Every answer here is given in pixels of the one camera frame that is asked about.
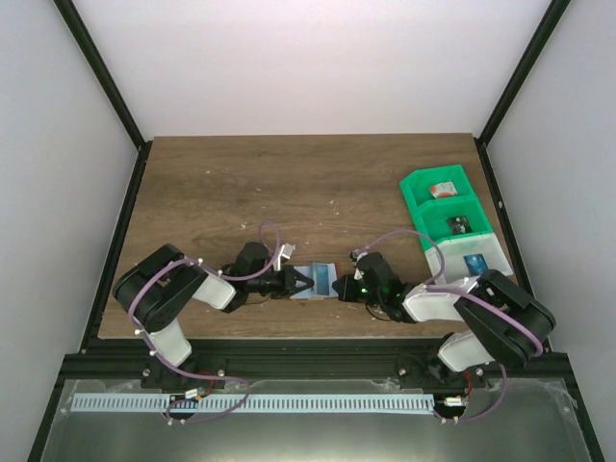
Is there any green bin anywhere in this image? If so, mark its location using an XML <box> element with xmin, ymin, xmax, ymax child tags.
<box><xmin>399</xmin><ymin>165</ymin><xmax>475</xmax><ymax>211</ymax></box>
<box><xmin>411</xmin><ymin>196</ymin><xmax>493</xmax><ymax>244</ymax></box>

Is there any green bin middle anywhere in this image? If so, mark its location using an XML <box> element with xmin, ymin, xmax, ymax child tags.
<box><xmin>411</xmin><ymin>196</ymin><xmax>493</xmax><ymax>244</ymax></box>

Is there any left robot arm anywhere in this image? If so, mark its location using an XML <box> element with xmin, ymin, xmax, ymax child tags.
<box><xmin>112</xmin><ymin>242</ymin><xmax>315</xmax><ymax>376</ymax></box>

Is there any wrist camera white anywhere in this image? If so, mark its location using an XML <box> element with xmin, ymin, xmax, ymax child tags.
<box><xmin>272</xmin><ymin>243</ymin><xmax>295</xmax><ymax>271</ymax></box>
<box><xmin>349</xmin><ymin>246</ymin><xmax>370</xmax><ymax>266</ymax></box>

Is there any white bin near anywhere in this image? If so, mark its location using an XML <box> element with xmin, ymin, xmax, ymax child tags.
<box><xmin>434</xmin><ymin>233</ymin><xmax>513</xmax><ymax>284</ymax></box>

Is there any black frame post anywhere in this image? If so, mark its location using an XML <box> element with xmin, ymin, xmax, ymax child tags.
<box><xmin>52</xmin><ymin>0</ymin><xmax>147</xmax><ymax>150</ymax></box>
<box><xmin>474</xmin><ymin>0</ymin><xmax>572</xmax><ymax>145</ymax></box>

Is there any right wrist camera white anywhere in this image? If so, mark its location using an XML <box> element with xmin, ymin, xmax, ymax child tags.
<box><xmin>349</xmin><ymin>246</ymin><xmax>370</xmax><ymax>266</ymax></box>

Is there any green bin far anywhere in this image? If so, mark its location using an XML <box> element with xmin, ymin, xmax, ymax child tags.
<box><xmin>399</xmin><ymin>165</ymin><xmax>475</xmax><ymax>211</ymax></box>

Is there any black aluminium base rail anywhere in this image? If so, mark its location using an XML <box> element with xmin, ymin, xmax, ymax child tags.
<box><xmin>60</xmin><ymin>336</ymin><xmax>572</xmax><ymax>386</ymax></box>

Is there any white slotted cable duct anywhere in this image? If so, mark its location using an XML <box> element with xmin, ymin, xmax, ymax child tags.
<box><xmin>70</xmin><ymin>393</ymin><xmax>435</xmax><ymax>415</ymax></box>

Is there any red white card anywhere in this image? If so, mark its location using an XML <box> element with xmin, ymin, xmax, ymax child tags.
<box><xmin>428</xmin><ymin>181</ymin><xmax>458</xmax><ymax>199</ymax></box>

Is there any black card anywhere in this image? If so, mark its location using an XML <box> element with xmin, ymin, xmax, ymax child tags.
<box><xmin>447</xmin><ymin>216</ymin><xmax>473</xmax><ymax>235</ymax></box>

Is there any left black frame post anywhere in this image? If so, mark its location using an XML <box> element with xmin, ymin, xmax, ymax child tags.
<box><xmin>52</xmin><ymin>0</ymin><xmax>147</xmax><ymax>150</ymax></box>

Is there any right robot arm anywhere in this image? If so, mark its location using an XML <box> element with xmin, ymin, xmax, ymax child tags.
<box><xmin>332</xmin><ymin>252</ymin><xmax>556</xmax><ymax>383</ymax></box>

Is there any right black frame post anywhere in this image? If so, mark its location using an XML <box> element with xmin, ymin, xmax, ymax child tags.
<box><xmin>474</xmin><ymin>0</ymin><xmax>572</xmax><ymax>145</ymax></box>

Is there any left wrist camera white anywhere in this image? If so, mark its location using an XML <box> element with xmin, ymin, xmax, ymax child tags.
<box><xmin>272</xmin><ymin>243</ymin><xmax>295</xmax><ymax>271</ymax></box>

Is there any blue card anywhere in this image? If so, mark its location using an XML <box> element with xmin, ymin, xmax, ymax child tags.
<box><xmin>464</xmin><ymin>253</ymin><xmax>489</xmax><ymax>276</ymax></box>
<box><xmin>311</xmin><ymin>262</ymin><xmax>338</xmax><ymax>298</ymax></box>

